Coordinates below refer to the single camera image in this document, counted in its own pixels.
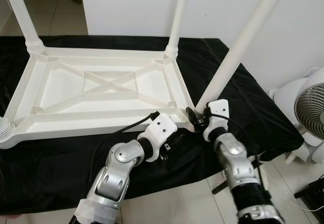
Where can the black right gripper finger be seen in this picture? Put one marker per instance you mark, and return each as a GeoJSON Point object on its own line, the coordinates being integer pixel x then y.
{"type": "Point", "coordinates": [191, 117]}

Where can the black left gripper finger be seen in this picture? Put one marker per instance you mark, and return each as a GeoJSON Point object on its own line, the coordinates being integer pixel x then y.
{"type": "Point", "coordinates": [186, 155]}

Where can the white plastic table leg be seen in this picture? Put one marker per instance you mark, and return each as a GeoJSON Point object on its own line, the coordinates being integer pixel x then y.
{"type": "Point", "coordinates": [177, 11]}
{"type": "Point", "coordinates": [243, 41]}
{"type": "Point", "coordinates": [6, 130]}
{"type": "Point", "coordinates": [20, 11]}

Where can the white plastic table top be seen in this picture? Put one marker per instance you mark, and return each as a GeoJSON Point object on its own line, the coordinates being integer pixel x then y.
{"type": "Point", "coordinates": [50, 89]}

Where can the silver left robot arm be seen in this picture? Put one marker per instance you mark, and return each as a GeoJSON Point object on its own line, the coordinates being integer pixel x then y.
{"type": "Point", "coordinates": [116, 168]}

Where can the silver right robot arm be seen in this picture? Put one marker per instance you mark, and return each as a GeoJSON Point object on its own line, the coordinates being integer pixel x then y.
{"type": "Point", "coordinates": [235, 163]}

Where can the black table leg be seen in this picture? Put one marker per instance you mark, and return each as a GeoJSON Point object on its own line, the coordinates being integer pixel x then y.
{"type": "Point", "coordinates": [224, 184]}

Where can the white floor fan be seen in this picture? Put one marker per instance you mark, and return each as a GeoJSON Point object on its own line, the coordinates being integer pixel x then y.
{"type": "Point", "coordinates": [304, 112]}

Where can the black table cloth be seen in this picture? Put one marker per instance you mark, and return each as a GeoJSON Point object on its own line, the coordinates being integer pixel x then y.
{"type": "Point", "coordinates": [50, 173]}

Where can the black floor object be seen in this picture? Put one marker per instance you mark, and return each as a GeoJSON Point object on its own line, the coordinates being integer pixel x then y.
{"type": "Point", "coordinates": [311, 193]}

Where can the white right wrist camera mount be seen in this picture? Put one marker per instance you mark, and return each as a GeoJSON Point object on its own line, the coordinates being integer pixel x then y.
{"type": "Point", "coordinates": [217, 110]}

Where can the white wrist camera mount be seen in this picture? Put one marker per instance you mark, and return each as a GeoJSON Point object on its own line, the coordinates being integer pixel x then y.
{"type": "Point", "coordinates": [217, 110]}
{"type": "Point", "coordinates": [164, 127]}

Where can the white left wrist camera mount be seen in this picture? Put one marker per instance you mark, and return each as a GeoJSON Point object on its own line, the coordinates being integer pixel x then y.
{"type": "Point", "coordinates": [164, 127]}

